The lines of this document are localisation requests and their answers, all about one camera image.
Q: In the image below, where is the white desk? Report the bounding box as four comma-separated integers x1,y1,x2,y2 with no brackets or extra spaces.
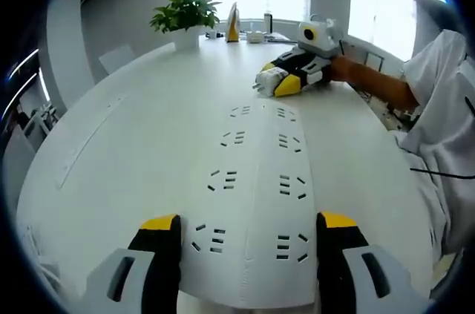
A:
14,30,441,314

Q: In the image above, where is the person in white shirt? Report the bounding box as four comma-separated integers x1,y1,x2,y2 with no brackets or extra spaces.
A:
393,30,475,292

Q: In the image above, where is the yellow standing card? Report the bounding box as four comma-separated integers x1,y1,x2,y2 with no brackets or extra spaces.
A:
225,1,243,44

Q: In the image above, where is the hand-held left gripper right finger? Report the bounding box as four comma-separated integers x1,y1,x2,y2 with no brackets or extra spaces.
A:
315,211,436,314

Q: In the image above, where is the white plant pot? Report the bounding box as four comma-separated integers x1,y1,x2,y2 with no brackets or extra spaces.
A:
173,25,202,51

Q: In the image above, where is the white charger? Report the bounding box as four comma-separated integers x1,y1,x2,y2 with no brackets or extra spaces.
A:
252,68,291,97

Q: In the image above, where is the black wire frame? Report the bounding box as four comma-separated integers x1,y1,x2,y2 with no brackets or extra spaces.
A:
364,50,384,71

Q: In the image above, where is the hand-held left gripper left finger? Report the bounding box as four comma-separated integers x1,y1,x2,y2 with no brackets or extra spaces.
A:
85,213,183,314

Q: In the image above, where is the thin black cable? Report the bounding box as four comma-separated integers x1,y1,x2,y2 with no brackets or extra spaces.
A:
409,166,475,181

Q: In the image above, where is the white power strip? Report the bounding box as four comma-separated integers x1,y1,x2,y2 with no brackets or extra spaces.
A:
177,100,324,310

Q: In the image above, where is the green potted plant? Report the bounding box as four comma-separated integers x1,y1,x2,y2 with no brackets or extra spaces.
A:
149,0,223,36

